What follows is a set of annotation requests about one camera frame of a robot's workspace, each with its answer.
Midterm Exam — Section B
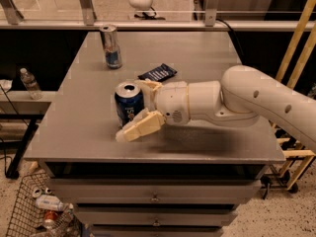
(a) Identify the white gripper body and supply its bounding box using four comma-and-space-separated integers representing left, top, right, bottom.
155, 81, 190, 124

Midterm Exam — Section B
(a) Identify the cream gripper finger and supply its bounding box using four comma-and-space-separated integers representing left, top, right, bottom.
134, 79, 162, 111
116, 109, 166, 142

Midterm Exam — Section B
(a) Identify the blue pepsi can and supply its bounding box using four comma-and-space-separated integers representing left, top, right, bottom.
115, 81, 144, 126

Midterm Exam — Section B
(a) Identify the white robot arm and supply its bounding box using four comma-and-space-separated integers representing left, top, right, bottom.
116, 65, 316, 151

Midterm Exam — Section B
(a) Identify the silver blue energy drink can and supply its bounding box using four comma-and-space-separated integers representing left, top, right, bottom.
100, 24, 122, 69

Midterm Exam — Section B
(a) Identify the silver can in basket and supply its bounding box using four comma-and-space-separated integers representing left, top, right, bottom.
32, 187, 42, 198

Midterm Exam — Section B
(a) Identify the red can in basket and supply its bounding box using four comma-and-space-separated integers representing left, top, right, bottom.
42, 210, 58, 229

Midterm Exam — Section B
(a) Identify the dark blue snack wrapper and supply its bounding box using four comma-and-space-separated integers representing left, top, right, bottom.
138, 63, 177, 82

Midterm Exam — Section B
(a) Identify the grey drawer cabinet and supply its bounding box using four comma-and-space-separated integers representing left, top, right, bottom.
26, 32, 284, 237

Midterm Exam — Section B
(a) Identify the clear plastic water bottle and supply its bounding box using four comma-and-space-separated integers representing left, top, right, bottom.
20, 68, 42, 100

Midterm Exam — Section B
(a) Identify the grey side bench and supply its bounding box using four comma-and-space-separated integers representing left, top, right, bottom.
0, 91, 56, 180

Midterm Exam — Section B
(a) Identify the plastic bottle in basket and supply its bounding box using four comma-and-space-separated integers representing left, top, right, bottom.
36, 195, 64, 211

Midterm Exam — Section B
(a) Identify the black cable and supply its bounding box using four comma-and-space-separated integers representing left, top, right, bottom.
215, 18, 246, 64

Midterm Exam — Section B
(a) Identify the wire mesh basket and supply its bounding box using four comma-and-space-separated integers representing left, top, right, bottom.
5, 173, 81, 237

